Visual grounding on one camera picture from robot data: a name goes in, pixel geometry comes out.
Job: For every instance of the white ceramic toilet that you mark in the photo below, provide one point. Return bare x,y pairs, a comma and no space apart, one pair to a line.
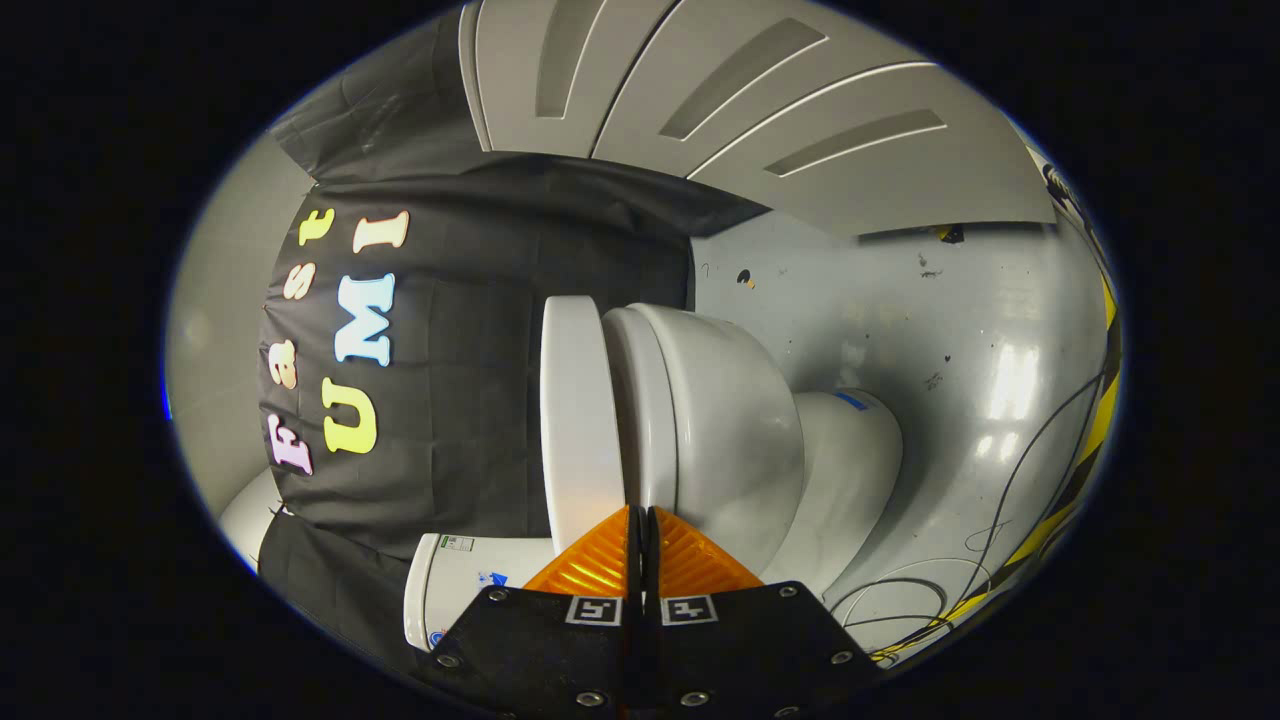
730,430

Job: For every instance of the yellow black floor tape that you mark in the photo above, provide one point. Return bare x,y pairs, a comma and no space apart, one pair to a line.
1100,410

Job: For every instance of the grey drawer cabinet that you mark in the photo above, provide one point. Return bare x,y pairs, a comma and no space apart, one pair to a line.
760,110

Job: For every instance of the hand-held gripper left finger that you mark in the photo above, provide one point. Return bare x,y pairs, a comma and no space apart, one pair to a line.
560,650

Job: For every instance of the white toilet lid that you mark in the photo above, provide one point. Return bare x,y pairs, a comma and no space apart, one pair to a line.
580,420

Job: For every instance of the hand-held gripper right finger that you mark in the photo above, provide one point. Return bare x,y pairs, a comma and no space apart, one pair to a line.
740,650

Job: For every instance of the black backdrop cloth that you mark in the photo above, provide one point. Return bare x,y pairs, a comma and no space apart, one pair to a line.
470,400

